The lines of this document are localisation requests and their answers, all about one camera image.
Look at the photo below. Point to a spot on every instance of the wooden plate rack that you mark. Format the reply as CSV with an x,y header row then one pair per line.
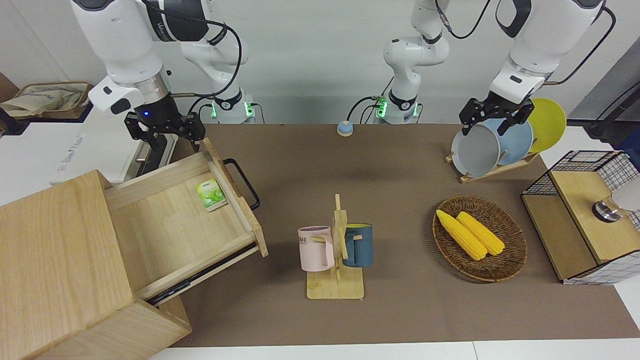
x,y
492,170

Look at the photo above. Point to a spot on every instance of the wooden mug rack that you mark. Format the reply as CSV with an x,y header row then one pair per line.
x,y
336,285

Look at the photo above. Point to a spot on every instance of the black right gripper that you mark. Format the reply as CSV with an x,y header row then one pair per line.
x,y
156,111

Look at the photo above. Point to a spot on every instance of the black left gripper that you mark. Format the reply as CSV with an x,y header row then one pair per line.
x,y
497,106

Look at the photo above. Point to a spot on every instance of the green tea bag packet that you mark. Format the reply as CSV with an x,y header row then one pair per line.
x,y
211,195

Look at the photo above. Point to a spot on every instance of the black stand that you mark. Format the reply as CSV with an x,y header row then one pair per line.
x,y
607,127

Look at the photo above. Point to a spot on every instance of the light wooden cabinet box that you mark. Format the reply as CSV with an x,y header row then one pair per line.
x,y
55,260

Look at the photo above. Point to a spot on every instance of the white bulb with metal base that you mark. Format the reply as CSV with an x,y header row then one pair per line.
x,y
607,210

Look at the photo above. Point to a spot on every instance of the grey plate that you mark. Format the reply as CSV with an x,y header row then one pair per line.
x,y
475,152

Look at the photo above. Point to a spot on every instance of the small blue round button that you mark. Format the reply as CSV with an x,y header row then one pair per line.
x,y
345,130

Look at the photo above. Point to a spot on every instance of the yellow corn cob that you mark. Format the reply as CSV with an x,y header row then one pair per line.
x,y
482,234
462,237

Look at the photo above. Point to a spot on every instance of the light blue plate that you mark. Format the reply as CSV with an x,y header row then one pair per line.
x,y
517,142

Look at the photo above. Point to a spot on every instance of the dark blue mug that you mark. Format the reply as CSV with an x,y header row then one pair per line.
x,y
361,247

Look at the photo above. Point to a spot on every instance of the brown table mat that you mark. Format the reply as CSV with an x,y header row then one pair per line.
x,y
400,175

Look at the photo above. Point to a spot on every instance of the pink mug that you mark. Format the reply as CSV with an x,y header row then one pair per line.
x,y
314,250

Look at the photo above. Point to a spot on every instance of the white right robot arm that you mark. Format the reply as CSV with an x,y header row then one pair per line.
x,y
115,40

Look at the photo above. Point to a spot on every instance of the brown wicker basket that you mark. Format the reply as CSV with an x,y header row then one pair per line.
x,y
507,227

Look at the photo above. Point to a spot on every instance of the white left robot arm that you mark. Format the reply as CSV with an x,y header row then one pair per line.
x,y
540,40

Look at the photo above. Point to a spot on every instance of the beige paper bag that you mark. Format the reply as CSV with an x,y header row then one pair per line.
x,y
47,100

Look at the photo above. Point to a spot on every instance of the white toaster oven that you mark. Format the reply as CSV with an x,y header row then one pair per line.
x,y
85,150

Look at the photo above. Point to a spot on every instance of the light wooden drawer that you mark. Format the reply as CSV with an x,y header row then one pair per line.
x,y
170,235

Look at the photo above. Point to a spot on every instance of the yellow plate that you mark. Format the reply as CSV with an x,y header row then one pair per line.
x,y
549,122

